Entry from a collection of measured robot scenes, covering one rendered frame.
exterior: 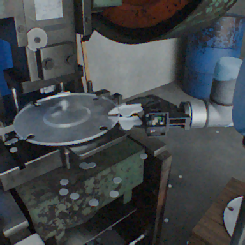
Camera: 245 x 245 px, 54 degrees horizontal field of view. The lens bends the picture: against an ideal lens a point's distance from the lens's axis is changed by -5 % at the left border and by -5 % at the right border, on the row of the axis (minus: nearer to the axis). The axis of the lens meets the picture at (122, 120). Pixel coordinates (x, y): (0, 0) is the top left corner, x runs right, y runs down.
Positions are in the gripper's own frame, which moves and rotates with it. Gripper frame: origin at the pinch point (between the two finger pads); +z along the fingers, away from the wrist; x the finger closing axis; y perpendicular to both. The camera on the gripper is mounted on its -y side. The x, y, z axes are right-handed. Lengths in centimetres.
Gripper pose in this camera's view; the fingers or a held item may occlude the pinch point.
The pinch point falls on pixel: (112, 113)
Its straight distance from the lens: 68.9
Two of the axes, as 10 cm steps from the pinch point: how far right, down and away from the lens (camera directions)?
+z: -10.0, 0.4, -0.3
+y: 0.4, 4.9, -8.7
